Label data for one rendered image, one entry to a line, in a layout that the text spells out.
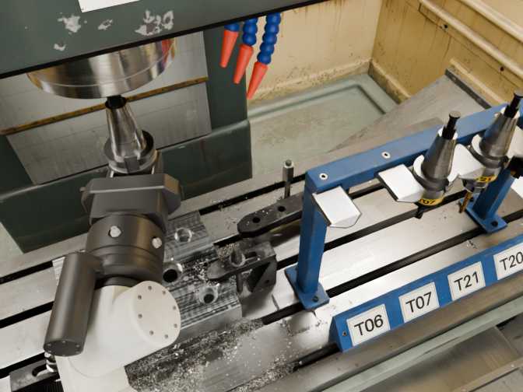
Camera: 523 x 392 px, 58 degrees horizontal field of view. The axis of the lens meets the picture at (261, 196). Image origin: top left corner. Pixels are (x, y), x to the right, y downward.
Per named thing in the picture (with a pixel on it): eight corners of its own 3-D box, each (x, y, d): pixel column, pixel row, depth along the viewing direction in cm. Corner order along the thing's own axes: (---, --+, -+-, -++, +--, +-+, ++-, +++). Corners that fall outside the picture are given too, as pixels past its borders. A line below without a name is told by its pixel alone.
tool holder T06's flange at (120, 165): (155, 139, 64) (151, 125, 62) (159, 170, 60) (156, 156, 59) (107, 148, 63) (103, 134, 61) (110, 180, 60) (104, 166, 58)
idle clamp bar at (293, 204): (346, 206, 107) (350, 188, 102) (245, 254, 99) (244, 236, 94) (334, 192, 110) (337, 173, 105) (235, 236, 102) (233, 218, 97)
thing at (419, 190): (430, 197, 69) (432, 194, 68) (400, 208, 67) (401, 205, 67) (402, 166, 73) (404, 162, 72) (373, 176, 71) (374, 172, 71)
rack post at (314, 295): (330, 301, 92) (350, 206, 69) (306, 312, 90) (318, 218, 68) (307, 261, 98) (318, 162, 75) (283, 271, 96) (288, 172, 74)
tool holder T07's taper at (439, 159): (443, 155, 72) (455, 121, 67) (456, 176, 69) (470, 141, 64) (415, 159, 71) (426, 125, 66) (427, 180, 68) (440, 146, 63)
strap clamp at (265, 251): (276, 283, 95) (277, 241, 83) (215, 308, 91) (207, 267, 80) (269, 270, 97) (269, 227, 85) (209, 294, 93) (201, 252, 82)
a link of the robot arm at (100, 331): (191, 260, 53) (189, 358, 45) (127, 295, 57) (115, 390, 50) (110, 212, 46) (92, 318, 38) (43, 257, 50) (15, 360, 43)
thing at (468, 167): (490, 174, 71) (492, 170, 71) (461, 185, 70) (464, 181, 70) (460, 145, 76) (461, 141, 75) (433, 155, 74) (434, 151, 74)
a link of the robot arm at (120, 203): (176, 158, 57) (172, 236, 49) (187, 209, 64) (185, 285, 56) (71, 166, 57) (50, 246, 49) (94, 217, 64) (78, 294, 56)
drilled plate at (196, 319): (242, 317, 86) (240, 304, 82) (81, 383, 78) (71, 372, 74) (201, 225, 99) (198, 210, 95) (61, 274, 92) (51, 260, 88)
